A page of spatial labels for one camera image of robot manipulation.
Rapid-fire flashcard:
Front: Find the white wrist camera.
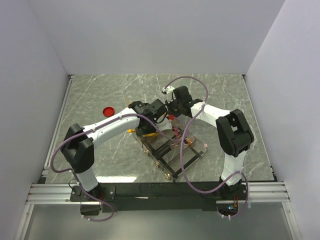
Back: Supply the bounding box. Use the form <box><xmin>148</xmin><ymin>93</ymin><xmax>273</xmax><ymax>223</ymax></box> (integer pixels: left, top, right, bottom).
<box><xmin>156</xmin><ymin>117</ymin><xmax>173</xmax><ymax>132</ymax></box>
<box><xmin>161</xmin><ymin>85</ymin><xmax>175</xmax><ymax>102</ymax></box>

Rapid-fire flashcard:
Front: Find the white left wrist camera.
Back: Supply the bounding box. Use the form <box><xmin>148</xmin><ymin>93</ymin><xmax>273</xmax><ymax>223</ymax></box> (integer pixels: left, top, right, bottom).
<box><xmin>156</xmin><ymin>117</ymin><xmax>173</xmax><ymax>132</ymax></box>

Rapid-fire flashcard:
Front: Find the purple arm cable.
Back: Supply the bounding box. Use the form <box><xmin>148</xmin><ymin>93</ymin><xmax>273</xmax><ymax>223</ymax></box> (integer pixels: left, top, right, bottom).
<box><xmin>166</xmin><ymin>76</ymin><xmax>250</xmax><ymax>219</ymax></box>
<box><xmin>49</xmin><ymin>113</ymin><xmax>187</xmax><ymax>223</ymax></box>

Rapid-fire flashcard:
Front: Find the aluminium frame rail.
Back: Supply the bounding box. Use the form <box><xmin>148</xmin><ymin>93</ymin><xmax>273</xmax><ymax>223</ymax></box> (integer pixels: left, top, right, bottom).
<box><xmin>24</xmin><ymin>74</ymin><xmax>101</xmax><ymax>206</ymax></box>

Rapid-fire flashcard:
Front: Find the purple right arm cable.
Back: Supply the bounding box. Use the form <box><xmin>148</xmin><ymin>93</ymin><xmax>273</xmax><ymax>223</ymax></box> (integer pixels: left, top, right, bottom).
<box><xmin>166</xmin><ymin>76</ymin><xmax>250</xmax><ymax>219</ymax></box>

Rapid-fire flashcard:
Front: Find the black base beam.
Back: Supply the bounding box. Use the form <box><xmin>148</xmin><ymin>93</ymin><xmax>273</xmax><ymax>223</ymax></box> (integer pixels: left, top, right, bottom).
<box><xmin>69</xmin><ymin>181</ymin><xmax>251</xmax><ymax>213</ymax></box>

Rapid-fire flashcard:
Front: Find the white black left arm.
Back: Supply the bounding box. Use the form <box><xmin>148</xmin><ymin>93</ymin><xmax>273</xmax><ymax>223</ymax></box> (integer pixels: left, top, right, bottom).
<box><xmin>61</xmin><ymin>99</ymin><xmax>169</xmax><ymax>201</ymax></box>

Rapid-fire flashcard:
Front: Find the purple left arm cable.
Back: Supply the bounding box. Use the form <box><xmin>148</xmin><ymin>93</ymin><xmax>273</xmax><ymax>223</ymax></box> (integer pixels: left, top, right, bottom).
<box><xmin>49</xmin><ymin>113</ymin><xmax>187</xmax><ymax>223</ymax></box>

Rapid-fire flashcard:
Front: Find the yellow plastic scoop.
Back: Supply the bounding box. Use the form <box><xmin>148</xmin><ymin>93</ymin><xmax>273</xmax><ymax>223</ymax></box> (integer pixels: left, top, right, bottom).
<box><xmin>127</xmin><ymin>128</ymin><xmax>160</xmax><ymax>138</ymax></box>

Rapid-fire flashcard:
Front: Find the clear candy drawer box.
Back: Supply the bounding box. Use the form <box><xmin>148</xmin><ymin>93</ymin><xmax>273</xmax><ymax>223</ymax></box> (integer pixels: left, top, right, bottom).
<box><xmin>132</xmin><ymin>117</ymin><xmax>208</xmax><ymax>182</ymax></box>

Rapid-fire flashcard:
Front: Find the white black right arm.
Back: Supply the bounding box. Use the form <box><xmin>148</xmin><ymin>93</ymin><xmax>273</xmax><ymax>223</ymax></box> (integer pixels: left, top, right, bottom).
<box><xmin>162</xmin><ymin>86</ymin><xmax>254</xmax><ymax>200</ymax></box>

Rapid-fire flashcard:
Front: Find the red jar lid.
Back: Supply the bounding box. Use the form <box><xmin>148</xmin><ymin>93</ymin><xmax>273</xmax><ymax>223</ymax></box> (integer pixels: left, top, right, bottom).
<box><xmin>102</xmin><ymin>106</ymin><xmax>115</xmax><ymax>118</ymax></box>

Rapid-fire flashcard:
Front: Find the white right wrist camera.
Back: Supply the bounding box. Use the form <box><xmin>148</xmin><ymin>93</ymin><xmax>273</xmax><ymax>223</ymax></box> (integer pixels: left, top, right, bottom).
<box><xmin>161</xmin><ymin>85</ymin><xmax>175</xmax><ymax>102</ymax></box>

